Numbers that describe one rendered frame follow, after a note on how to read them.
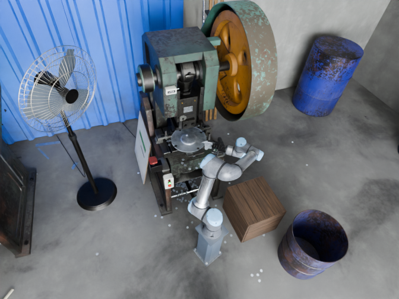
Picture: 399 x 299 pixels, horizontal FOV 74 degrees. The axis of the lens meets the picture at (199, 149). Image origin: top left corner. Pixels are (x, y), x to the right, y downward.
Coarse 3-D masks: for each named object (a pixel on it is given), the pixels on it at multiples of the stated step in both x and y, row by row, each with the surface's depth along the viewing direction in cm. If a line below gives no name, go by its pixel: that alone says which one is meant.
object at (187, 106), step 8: (192, 88) 200; (184, 96) 194; (192, 96) 194; (184, 104) 196; (192, 104) 199; (184, 112) 201; (192, 112) 204; (184, 120) 205; (192, 120) 207; (184, 128) 210
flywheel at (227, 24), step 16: (224, 16) 182; (224, 32) 195; (240, 32) 167; (224, 48) 201; (240, 48) 179; (240, 64) 184; (224, 80) 214; (240, 80) 189; (224, 96) 218; (240, 96) 195; (240, 112) 193
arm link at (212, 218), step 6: (210, 210) 188; (216, 210) 189; (204, 216) 188; (210, 216) 185; (216, 216) 186; (222, 216) 187; (204, 222) 190; (210, 222) 184; (216, 222) 184; (210, 228) 190; (216, 228) 190
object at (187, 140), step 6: (174, 132) 223; (180, 132) 223; (186, 132) 224; (192, 132) 224; (198, 132) 224; (174, 138) 219; (180, 138) 219; (186, 138) 218; (192, 138) 218; (198, 138) 219; (204, 138) 219; (174, 144) 215; (180, 144) 215; (186, 144) 215; (192, 144) 215; (198, 144) 215; (204, 144) 214; (180, 150) 211; (186, 150) 211; (192, 150) 211
